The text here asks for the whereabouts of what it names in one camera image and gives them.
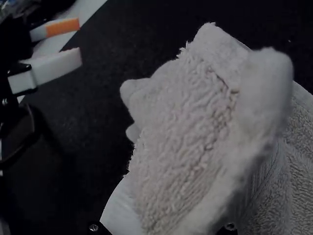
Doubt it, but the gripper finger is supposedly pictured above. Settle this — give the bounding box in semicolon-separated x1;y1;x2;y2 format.
185;192;245;235
88;79;150;235

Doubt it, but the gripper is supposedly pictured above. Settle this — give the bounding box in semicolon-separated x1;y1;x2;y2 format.
0;14;83;111

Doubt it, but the pale towel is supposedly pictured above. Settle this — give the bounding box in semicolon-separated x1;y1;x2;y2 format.
121;22;313;235

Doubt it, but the black mat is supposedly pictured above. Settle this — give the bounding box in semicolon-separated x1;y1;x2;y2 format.
0;0;313;235

